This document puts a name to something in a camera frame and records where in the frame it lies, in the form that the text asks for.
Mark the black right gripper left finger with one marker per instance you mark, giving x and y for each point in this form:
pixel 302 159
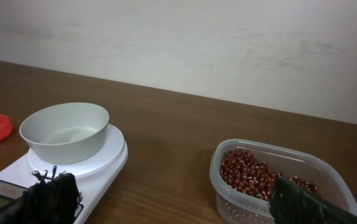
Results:
pixel 50 201

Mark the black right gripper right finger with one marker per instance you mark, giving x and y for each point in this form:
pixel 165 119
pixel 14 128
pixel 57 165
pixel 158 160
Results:
pixel 291 204

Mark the white kitchen scale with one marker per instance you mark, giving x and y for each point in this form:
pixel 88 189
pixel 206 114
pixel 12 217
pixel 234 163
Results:
pixel 93 175

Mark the grey-white bowl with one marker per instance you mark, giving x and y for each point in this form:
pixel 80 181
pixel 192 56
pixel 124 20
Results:
pixel 66 133

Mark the clear plastic container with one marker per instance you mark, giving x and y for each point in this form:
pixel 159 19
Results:
pixel 236 207

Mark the red adzuki beans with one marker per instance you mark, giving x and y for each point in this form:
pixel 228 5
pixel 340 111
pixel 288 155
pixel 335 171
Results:
pixel 241 170

